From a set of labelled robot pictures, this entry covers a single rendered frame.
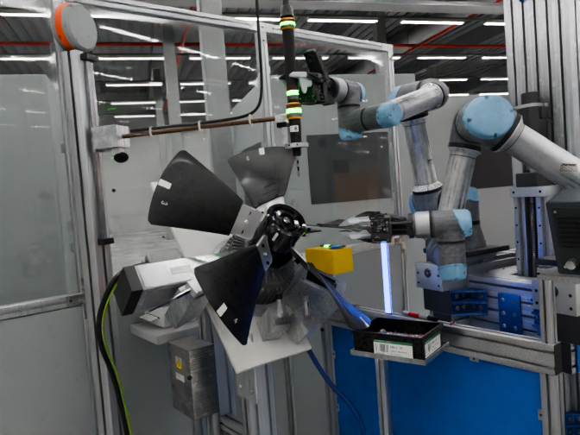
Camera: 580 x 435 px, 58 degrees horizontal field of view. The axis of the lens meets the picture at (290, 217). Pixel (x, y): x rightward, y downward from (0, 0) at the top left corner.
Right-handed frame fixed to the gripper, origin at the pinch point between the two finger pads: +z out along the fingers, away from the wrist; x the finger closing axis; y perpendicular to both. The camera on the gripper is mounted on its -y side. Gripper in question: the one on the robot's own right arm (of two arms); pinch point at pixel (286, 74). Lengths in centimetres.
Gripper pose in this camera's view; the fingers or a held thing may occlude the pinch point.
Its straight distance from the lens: 154.1
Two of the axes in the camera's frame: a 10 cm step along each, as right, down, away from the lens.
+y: 0.7, 10.0, 0.5
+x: -7.5, 0.2, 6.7
